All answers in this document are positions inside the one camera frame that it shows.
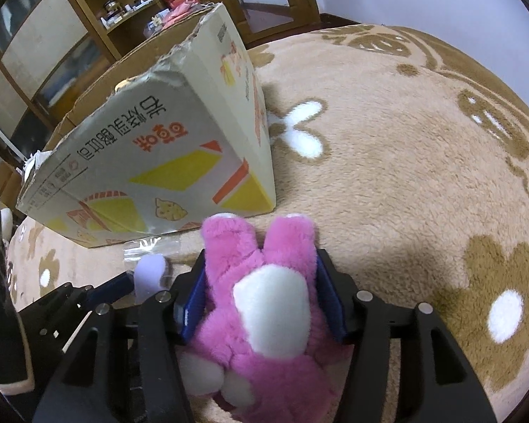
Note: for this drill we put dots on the small cluttered side table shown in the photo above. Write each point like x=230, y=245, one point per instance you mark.
x=177, y=12

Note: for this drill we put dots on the pink white plush toy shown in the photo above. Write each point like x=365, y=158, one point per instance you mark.
x=263, y=351

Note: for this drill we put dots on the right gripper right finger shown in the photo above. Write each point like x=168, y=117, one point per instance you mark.
x=436, y=380

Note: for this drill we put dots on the cardboard storage box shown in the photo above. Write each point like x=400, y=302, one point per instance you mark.
x=171, y=134

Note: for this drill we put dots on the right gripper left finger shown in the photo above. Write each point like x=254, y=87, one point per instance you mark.
x=122, y=364

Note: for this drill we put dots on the lavender packaged plush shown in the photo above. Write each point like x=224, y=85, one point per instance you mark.
x=152, y=262

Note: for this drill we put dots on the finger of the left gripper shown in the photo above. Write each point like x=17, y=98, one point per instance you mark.
x=112, y=290

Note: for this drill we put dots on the wooden wardrobe cabinet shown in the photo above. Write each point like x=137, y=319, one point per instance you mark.
x=49, y=55

